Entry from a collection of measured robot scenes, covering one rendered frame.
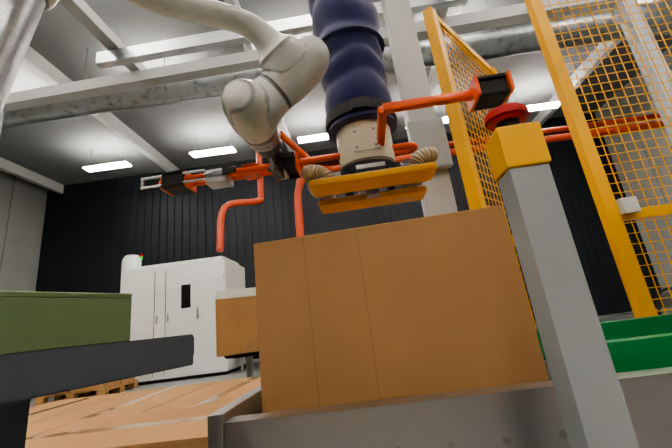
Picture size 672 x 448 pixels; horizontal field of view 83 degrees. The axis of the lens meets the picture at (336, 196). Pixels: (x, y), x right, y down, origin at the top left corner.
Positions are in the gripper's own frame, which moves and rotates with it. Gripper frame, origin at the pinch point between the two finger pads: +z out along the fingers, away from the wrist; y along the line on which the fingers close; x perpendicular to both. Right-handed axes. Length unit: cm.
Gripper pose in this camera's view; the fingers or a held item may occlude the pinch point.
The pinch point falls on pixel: (281, 167)
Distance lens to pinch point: 119.7
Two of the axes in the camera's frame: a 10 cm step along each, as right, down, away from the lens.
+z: 0.9, 3.1, 9.5
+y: 1.2, 9.4, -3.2
